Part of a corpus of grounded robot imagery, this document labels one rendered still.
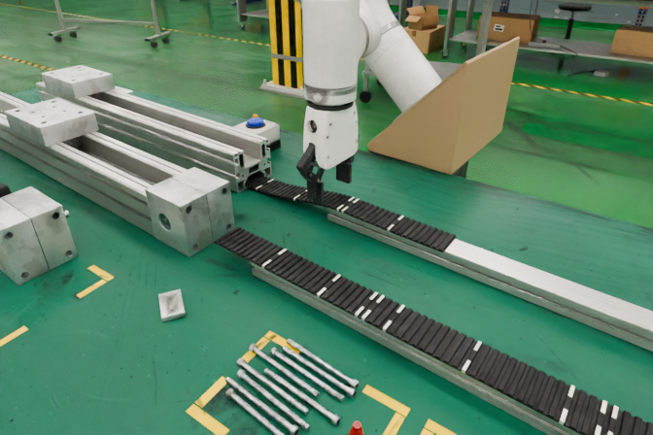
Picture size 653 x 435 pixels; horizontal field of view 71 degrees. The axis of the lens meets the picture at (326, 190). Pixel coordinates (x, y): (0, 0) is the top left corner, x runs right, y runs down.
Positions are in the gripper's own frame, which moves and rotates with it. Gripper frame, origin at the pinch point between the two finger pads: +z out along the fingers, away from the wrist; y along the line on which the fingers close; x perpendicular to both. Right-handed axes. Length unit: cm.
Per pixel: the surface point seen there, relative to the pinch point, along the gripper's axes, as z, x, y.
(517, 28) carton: 48, 98, 465
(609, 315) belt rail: 3.1, -45.3, -1.8
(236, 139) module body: -1.3, 26.0, 2.2
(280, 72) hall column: 68, 233, 241
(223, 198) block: -1.0, 10.1, -15.9
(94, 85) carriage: -4, 76, 0
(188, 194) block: -3.4, 12.0, -20.9
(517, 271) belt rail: 3.1, -33.4, -0.2
